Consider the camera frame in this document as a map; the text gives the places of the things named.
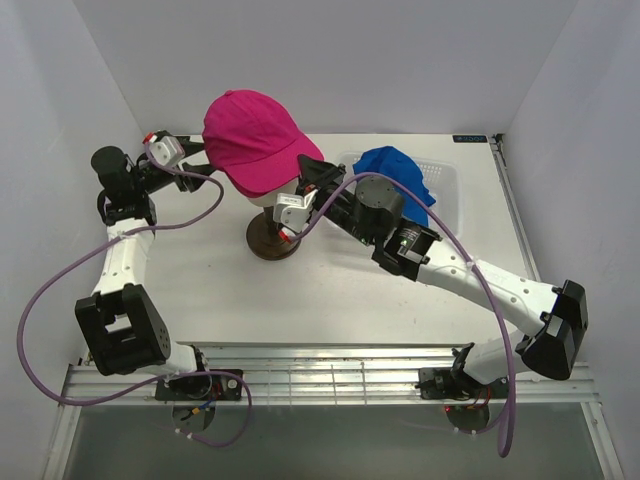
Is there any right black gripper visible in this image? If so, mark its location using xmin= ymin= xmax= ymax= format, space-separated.
xmin=294 ymin=153 xmax=375 ymax=248

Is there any pink cap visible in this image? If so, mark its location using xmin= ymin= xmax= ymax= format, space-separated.
xmin=227 ymin=176 xmax=298 ymax=198
xmin=202 ymin=90 xmax=324 ymax=188

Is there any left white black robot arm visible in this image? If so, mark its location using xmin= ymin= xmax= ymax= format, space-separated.
xmin=75 ymin=131 xmax=213 ymax=400

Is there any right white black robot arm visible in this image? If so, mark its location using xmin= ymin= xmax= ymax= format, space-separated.
xmin=281 ymin=155 xmax=588 ymax=400

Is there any cream foam mannequin head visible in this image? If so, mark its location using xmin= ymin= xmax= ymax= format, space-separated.
xmin=246 ymin=179 xmax=298 ymax=208

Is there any blue cap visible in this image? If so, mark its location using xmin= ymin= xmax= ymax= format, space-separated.
xmin=353 ymin=146 xmax=436 ymax=227

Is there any brown round wooden stand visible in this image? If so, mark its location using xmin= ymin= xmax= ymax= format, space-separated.
xmin=246 ymin=207 xmax=301 ymax=261

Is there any white plastic basket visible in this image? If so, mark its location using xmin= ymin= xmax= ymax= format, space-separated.
xmin=335 ymin=146 xmax=463 ymax=236

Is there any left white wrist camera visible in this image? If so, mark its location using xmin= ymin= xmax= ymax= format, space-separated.
xmin=142 ymin=131 xmax=186 ymax=168

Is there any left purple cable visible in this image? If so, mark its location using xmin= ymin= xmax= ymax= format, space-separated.
xmin=17 ymin=142 xmax=254 ymax=448

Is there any aluminium rail frame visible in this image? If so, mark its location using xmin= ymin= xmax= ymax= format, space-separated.
xmin=58 ymin=134 xmax=601 ymax=407

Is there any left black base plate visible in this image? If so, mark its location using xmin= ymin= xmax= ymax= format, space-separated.
xmin=153 ymin=369 xmax=244 ymax=402

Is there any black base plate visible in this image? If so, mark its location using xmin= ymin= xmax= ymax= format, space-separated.
xmin=415 ymin=342 xmax=509 ymax=401
xmin=153 ymin=369 xmax=244 ymax=402

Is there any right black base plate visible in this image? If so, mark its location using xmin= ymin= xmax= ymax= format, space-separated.
xmin=415 ymin=342 xmax=509 ymax=401

